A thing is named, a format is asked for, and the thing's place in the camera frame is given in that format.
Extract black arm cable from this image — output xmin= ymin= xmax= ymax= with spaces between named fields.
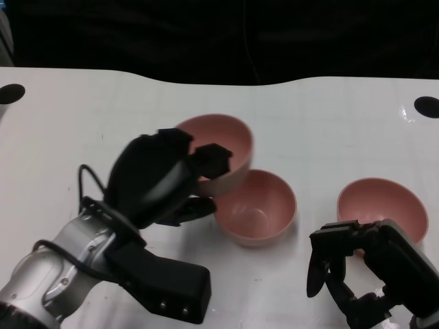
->
xmin=78 ymin=164 xmax=108 ymax=212
xmin=32 ymin=239 xmax=119 ymax=284

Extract pale grey panel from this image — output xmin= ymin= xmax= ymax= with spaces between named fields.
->
xmin=0 ymin=0 xmax=15 ymax=68

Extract black backdrop cloth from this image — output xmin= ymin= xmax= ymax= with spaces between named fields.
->
xmin=0 ymin=0 xmax=439 ymax=87

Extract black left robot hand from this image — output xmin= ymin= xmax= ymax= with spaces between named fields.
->
xmin=104 ymin=127 xmax=234 ymax=230

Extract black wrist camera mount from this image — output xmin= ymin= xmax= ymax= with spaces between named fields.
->
xmin=104 ymin=239 xmax=212 ymax=326

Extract pink plastic bowl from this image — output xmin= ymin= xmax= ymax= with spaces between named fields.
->
xmin=174 ymin=114 xmax=254 ymax=198
xmin=337 ymin=177 xmax=429 ymax=258
xmin=214 ymin=169 xmax=298 ymax=248

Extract thin hanging cable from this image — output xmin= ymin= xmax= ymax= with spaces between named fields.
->
xmin=242 ymin=0 xmax=260 ymax=86

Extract black round table grommet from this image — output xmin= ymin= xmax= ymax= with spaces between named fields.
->
xmin=0 ymin=84 xmax=27 ymax=105
xmin=414 ymin=96 xmax=439 ymax=119

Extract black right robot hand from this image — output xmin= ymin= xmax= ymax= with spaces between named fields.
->
xmin=306 ymin=219 xmax=439 ymax=329

